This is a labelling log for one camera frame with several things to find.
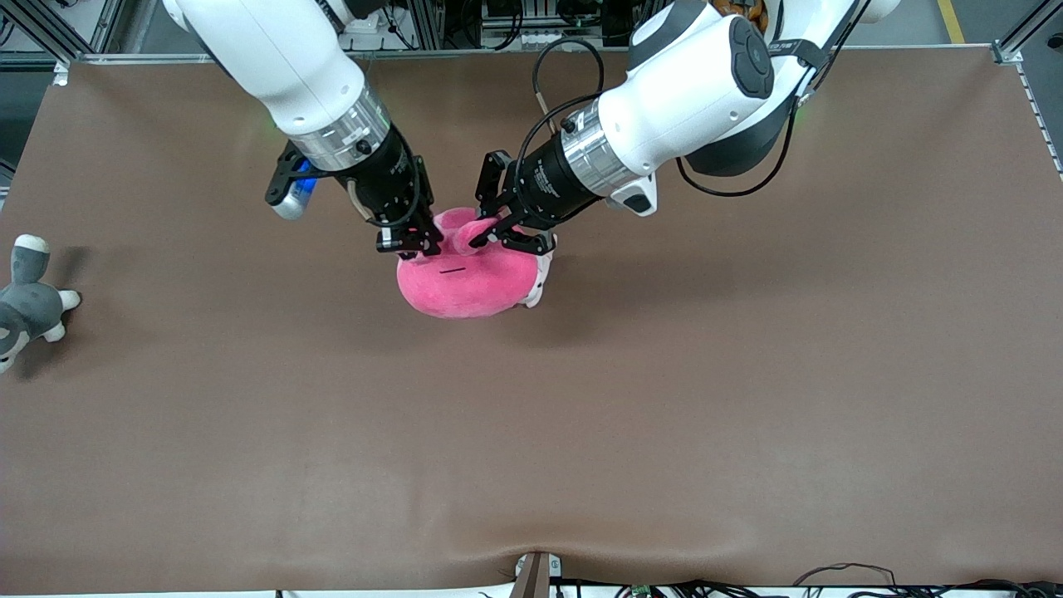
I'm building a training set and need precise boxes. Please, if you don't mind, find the round hot pink plush toy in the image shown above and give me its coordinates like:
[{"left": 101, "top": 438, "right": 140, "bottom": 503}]
[{"left": 396, "top": 208, "right": 541, "bottom": 321}]

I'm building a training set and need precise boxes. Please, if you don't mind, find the pale pink white dog plush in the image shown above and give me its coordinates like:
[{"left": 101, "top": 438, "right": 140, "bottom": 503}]
[{"left": 522, "top": 234, "right": 559, "bottom": 310}]

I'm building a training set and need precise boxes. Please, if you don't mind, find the white power strip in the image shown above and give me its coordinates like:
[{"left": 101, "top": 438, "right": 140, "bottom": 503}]
[{"left": 483, "top": 30, "right": 582, "bottom": 50}]

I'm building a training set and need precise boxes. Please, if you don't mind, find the grey white husky plush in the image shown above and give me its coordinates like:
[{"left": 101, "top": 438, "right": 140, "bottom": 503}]
[{"left": 0, "top": 234, "right": 82, "bottom": 374}]

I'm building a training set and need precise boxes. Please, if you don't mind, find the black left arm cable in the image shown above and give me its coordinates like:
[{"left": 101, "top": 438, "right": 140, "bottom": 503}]
[{"left": 513, "top": 0, "right": 874, "bottom": 200}]

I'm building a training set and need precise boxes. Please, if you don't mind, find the aluminium table edge rail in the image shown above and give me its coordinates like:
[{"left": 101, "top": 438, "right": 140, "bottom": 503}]
[{"left": 51, "top": 43, "right": 1002, "bottom": 66}]

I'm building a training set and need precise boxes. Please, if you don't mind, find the metal table edge bracket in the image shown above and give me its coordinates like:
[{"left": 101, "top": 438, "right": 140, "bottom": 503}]
[{"left": 509, "top": 551, "right": 563, "bottom": 598}]

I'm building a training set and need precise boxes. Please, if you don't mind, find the black cable bundle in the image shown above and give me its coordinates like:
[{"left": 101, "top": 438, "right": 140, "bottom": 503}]
[{"left": 556, "top": 562, "right": 1063, "bottom": 598}]

